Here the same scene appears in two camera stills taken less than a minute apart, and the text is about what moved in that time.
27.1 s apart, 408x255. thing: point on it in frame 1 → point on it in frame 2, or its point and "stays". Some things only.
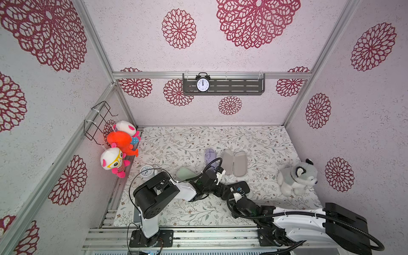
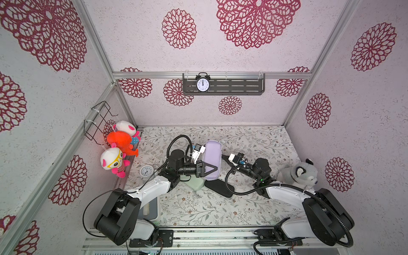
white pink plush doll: x=128 y=127 stays
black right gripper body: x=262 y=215 → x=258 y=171
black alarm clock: x=203 y=82 stays
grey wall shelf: x=227 y=84 stays
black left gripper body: x=217 y=190 → x=188 y=169
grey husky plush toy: x=295 y=178 stays
